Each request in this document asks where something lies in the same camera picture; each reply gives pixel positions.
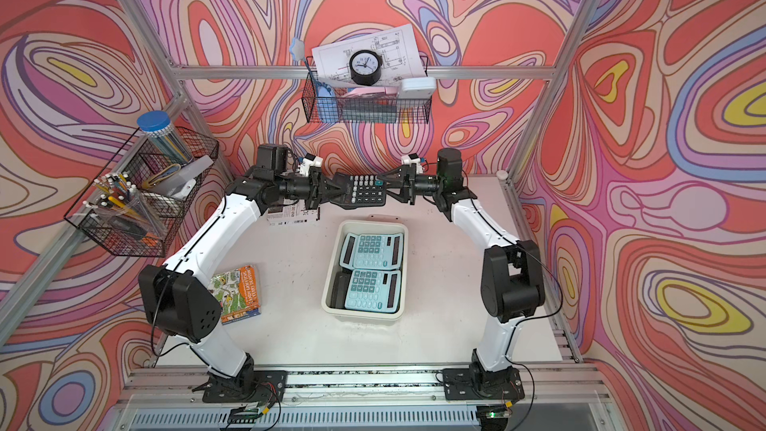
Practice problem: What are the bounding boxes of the clear cup of pens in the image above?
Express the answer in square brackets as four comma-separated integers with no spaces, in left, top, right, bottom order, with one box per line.
[83,173,168,245]

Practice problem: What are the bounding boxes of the white paper drawing sheet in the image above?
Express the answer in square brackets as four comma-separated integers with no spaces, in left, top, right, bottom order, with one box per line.
[312,25,426,88]

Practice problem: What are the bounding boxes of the black wire back basket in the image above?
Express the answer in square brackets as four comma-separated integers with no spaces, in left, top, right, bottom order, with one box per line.
[301,55,433,126]

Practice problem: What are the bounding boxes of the cream plastic storage box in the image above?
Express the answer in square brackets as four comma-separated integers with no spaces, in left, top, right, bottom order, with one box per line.
[321,219,409,324]

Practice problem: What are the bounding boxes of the design weekly magazine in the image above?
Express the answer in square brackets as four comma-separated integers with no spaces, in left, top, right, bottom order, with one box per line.
[265,202,320,225]

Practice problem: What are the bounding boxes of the colourful treehouse book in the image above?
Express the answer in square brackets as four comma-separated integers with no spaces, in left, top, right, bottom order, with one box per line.
[207,265,261,325]

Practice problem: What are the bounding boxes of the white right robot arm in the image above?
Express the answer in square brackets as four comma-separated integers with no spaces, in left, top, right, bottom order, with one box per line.
[377,148,547,395]

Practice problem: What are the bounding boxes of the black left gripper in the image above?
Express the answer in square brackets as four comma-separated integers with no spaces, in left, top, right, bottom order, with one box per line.
[271,166,345,211]

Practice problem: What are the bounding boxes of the teal calculator with display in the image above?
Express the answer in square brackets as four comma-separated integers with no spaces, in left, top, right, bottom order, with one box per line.
[344,269,403,314]

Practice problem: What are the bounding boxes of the light blue calculator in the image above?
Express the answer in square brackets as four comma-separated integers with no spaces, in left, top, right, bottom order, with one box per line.
[339,233,404,271]

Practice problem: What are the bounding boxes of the white box in side basket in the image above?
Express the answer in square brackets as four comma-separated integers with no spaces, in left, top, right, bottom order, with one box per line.
[146,155,213,200]

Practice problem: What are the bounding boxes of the blue lid pencil jar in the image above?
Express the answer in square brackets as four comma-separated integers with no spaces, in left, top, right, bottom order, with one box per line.
[137,111,193,166]

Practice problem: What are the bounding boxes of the black round clock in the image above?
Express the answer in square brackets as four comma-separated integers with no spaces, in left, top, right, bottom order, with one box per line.
[348,50,382,86]

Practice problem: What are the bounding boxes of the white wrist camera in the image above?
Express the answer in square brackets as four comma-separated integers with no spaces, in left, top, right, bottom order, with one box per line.
[298,154,323,177]
[401,154,426,174]

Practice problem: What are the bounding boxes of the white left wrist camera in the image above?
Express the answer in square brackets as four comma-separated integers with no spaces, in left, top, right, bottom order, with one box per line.
[298,154,323,177]

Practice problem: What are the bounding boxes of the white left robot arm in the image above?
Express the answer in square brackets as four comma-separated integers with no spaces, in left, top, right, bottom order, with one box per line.
[139,145,345,380]

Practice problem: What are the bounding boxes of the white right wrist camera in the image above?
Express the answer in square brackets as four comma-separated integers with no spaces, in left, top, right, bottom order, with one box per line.
[401,154,426,174]

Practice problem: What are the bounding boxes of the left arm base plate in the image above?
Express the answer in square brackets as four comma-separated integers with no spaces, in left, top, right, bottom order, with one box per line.
[195,370,288,404]

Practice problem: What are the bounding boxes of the white device in basket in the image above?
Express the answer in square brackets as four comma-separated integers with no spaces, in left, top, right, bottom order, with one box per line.
[397,77,437,101]

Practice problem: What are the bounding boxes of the black wire side basket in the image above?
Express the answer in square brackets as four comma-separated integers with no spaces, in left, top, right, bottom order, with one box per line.
[64,127,219,257]

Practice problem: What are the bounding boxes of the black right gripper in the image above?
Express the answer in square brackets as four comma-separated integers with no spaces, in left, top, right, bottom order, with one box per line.
[378,162,444,205]

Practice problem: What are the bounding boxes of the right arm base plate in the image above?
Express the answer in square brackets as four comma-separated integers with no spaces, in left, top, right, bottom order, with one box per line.
[440,367,526,403]

